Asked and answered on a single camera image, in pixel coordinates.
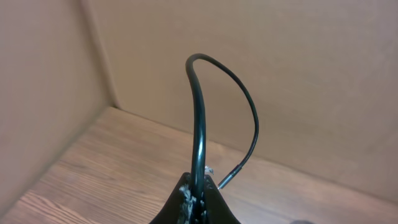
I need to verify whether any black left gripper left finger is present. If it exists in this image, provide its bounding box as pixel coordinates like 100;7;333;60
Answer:
150;172;195;224

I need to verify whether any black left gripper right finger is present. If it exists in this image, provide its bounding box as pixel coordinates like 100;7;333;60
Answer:
201;174;240;224

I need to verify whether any thick black USB cable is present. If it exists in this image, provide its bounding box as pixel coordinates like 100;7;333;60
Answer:
185;53;260;200

